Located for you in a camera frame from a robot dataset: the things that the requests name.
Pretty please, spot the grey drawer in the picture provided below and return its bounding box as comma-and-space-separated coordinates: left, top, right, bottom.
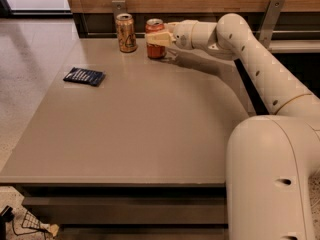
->
57, 227, 229, 240
23, 197, 227, 225

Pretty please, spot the right metal wall bracket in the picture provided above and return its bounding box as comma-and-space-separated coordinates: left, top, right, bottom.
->
256, 0, 285, 48

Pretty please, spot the black wire basket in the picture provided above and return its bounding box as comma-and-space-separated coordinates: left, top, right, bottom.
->
21, 211, 47, 234

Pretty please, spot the grey lower drawer front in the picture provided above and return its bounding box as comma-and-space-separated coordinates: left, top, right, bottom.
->
57, 227, 229, 240

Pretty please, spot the orange soda can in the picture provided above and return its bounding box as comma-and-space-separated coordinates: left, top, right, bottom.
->
116, 13, 137, 53

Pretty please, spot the black device with cable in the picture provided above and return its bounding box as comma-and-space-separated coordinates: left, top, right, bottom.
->
0, 206, 14, 240

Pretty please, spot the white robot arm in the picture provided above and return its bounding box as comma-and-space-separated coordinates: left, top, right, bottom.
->
145, 14, 320, 240

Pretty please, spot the red coke can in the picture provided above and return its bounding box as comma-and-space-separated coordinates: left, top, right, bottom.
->
145, 18, 166, 59

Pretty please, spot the left metal wall bracket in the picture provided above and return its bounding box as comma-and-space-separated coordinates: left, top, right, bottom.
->
111, 0, 127, 20

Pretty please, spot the dark blue snack packet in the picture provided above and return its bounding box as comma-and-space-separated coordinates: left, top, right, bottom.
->
63, 67, 105, 87

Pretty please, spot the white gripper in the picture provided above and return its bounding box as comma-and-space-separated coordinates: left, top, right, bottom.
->
145, 20, 197, 50

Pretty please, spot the grey upper drawer front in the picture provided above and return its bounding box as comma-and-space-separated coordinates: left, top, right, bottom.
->
23, 197, 227, 225

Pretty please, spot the metal wall bracket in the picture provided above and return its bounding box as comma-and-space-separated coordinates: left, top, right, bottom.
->
111, 0, 127, 20
256, 0, 285, 48

